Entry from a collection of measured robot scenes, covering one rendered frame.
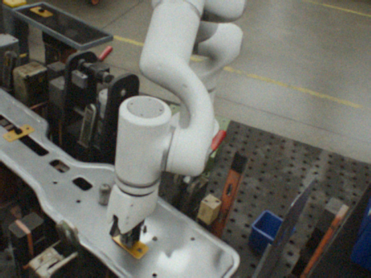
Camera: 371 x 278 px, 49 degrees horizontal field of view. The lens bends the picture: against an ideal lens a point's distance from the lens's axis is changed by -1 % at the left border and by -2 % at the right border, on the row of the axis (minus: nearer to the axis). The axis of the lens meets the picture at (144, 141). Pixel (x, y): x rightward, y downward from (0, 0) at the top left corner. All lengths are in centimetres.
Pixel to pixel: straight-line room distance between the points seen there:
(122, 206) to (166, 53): 28
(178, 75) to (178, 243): 38
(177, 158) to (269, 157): 108
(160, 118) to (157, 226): 36
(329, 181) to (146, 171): 114
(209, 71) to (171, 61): 68
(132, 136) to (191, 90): 13
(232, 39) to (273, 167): 57
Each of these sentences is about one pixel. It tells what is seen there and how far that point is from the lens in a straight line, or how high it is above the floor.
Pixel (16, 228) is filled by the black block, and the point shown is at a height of 99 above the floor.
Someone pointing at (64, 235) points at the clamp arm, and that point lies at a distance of 78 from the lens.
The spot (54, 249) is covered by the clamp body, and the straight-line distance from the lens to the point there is 84.
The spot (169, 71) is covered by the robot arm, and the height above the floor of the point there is 137.
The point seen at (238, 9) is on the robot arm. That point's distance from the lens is 98.
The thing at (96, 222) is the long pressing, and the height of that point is 100.
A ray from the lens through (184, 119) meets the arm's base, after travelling 151.
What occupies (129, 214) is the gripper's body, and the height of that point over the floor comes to 114.
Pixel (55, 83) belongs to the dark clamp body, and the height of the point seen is 108.
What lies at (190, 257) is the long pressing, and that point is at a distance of 89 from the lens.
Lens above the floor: 170
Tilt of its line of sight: 38 degrees down
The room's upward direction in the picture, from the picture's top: 7 degrees clockwise
